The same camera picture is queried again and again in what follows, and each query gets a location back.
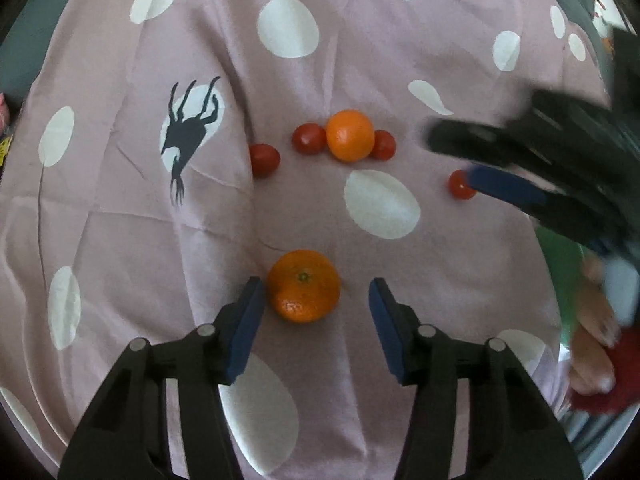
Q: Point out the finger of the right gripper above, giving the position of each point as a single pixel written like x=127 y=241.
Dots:
x=510 y=189
x=480 y=143

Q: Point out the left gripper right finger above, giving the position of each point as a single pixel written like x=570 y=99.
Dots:
x=422 y=356

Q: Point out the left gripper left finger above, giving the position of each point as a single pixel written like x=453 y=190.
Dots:
x=211 y=356

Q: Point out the lone cherry tomato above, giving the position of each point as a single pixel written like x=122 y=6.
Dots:
x=458 y=186

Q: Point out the orange mandarin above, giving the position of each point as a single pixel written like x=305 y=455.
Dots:
x=303 y=287
x=350 y=135

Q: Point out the right human hand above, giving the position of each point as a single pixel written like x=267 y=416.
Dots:
x=591 y=370

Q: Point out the green plastic bowl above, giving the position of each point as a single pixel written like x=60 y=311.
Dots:
x=564 y=259

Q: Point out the pink polka dot cloth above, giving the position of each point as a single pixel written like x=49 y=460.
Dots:
x=129 y=207

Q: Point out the grey-green sofa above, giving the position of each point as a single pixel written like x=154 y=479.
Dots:
x=27 y=27

